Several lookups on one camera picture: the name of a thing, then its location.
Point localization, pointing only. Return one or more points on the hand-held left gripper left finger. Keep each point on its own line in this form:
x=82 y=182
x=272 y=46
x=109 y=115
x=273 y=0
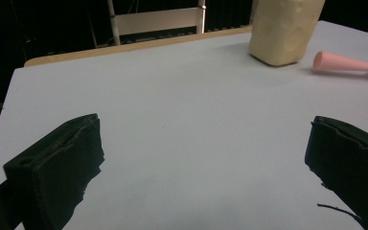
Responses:
x=54 y=172

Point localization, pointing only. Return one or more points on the pink hair brush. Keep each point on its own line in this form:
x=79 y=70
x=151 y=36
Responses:
x=341 y=63

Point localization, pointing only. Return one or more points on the pale blue table mat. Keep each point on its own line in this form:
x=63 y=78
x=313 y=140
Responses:
x=188 y=127

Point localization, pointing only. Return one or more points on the cream cup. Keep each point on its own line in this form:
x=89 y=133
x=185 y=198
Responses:
x=282 y=32

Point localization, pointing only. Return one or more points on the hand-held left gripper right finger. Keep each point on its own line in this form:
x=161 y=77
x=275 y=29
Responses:
x=351 y=159

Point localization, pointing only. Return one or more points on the thin black thread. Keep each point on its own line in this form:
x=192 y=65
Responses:
x=338 y=209

